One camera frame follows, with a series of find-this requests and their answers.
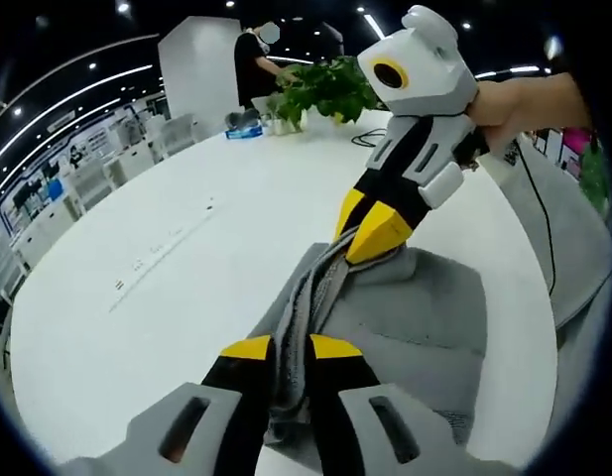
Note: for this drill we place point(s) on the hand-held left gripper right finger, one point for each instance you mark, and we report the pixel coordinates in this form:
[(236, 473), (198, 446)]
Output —
[(375, 421)]

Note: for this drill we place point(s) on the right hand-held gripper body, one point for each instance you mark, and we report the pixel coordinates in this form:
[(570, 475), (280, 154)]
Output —
[(424, 69)]

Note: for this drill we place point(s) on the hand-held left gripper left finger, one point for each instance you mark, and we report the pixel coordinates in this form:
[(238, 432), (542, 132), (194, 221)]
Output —
[(201, 421)]

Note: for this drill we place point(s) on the grey towel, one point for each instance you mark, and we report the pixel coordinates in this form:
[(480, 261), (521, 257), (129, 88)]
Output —
[(409, 317)]

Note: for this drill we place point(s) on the person's right hand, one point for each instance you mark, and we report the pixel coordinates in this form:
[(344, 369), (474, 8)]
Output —
[(499, 111)]

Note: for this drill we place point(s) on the potted green plant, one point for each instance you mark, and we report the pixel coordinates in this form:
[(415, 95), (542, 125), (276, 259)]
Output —
[(330, 84)]

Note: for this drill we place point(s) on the blue tissue pack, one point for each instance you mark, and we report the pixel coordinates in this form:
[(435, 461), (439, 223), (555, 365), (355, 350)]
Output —
[(243, 132)]

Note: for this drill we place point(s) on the person's grey clothing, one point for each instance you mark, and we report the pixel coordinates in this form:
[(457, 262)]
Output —
[(558, 238)]

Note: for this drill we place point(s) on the grey round object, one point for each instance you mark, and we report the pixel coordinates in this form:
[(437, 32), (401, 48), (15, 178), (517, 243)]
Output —
[(241, 119)]

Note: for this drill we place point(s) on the pink object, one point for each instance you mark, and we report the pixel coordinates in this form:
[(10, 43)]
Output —
[(575, 146)]

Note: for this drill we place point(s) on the white office chair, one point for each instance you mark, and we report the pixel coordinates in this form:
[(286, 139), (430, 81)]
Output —
[(179, 136)]

